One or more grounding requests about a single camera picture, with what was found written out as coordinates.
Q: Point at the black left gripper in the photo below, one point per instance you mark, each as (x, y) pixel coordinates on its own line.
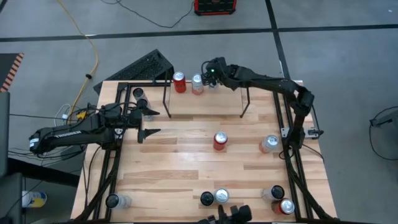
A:
(141, 126)

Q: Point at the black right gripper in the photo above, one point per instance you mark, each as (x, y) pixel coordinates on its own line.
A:
(225, 77)

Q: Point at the white and coral beverage can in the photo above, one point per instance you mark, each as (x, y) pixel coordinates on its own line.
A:
(197, 87)
(269, 143)

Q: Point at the red Coca-Cola can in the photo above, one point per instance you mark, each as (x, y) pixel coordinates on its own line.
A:
(179, 84)
(220, 143)

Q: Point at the white slim energy can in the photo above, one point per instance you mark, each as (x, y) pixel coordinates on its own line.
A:
(276, 192)
(121, 201)

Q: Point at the raspberry lime sparkling water can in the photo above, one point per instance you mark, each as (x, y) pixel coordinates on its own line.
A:
(221, 196)

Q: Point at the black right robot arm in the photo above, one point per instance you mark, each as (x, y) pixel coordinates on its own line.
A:
(273, 84)

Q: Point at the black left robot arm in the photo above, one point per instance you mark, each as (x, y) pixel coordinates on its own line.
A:
(66, 135)

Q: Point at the dark red beverage can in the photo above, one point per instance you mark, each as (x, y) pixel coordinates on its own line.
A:
(284, 206)

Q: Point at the white blue Celsius slim can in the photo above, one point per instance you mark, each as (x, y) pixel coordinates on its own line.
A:
(139, 93)

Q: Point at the black perforated wedge stand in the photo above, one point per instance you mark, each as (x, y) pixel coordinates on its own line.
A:
(140, 68)

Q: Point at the yellow power plug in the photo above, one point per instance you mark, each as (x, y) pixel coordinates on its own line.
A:
(81, 115)

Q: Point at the red black equipment case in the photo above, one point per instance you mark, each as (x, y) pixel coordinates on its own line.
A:
(214, 7)

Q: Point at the white red Celsius slim can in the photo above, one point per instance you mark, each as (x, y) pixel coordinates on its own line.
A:
(207, 198)

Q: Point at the black teleoperation device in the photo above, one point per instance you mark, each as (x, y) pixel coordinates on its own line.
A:
(236, 216)

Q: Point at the white yellow canister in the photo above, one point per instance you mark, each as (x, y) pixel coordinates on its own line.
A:
(35, 199)

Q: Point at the grey cabinet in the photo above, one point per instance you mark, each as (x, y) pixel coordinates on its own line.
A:
(3, 133)
(11, 199)

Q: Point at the hazard striped black mat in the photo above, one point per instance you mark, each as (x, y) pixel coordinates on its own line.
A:
(7, 68)

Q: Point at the grey stand leg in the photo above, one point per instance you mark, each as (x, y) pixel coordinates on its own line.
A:
(385, 119)

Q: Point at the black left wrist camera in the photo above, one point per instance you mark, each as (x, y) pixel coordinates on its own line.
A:
(135, 118)

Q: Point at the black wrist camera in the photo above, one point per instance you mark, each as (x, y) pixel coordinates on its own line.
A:
(135, 118)
(214, 65)

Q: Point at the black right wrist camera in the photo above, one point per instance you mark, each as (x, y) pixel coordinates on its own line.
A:
(214, 65)

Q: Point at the black aluminium table frame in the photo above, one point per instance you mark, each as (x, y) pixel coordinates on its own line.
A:
(122, 86)

